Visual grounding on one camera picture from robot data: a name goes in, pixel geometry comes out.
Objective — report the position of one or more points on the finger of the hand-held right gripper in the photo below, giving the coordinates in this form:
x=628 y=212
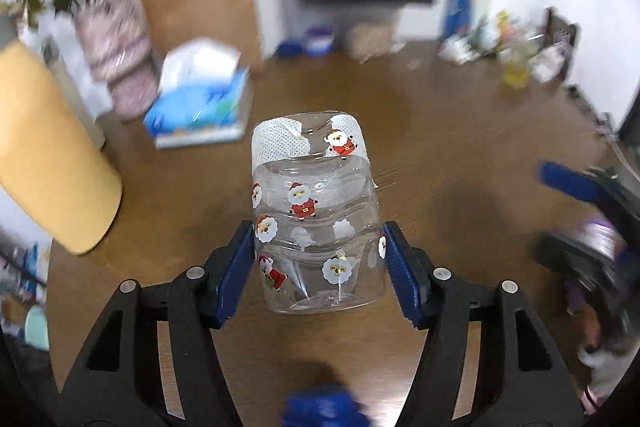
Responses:
x=565 y=257
x=570 y=182

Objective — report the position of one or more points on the small blue object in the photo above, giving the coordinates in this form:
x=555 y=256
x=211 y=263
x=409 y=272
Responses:
x=290 y=49

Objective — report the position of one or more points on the white packet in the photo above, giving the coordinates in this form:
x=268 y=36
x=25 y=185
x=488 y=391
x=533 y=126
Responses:
x=547 y=64

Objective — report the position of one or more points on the teal round object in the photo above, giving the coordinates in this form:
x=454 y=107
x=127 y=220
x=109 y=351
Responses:
x=37 y=329

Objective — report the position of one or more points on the blue bottle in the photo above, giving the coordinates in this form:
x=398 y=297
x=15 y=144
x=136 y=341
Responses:
x=457 y=12

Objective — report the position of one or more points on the beige crumpled bag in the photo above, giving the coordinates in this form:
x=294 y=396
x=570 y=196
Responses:
x=370 y=39

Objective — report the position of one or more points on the clear cup with santa stickers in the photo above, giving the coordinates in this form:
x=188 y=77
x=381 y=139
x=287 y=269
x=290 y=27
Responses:
x=315 y=217

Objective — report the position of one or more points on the white and purple container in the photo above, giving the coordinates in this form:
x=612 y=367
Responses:
x=318 y=39

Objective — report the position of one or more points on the blue tissue box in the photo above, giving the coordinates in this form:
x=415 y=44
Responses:
x=200 y=107

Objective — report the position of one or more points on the dark wooden chair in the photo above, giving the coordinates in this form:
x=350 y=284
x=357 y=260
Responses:
x=560 y=34

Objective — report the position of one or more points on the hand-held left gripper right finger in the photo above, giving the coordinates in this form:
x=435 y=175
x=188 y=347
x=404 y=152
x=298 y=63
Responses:
x=400 y=274

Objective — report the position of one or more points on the pink patterned vase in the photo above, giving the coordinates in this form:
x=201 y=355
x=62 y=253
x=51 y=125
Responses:
x=120 y=52

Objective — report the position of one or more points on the blurred blue object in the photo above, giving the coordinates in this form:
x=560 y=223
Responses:
x=325 y=407

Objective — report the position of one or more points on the yellow bottle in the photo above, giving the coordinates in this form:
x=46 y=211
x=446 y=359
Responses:
x=516 y=69

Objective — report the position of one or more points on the person's right forearm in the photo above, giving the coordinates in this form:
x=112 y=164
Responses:
x=607 y=367

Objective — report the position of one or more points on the yellow paper roll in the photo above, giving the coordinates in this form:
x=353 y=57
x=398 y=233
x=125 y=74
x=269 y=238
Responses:
x=47 y=157

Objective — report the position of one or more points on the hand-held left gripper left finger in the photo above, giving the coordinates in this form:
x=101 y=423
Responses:
x=234 y=274

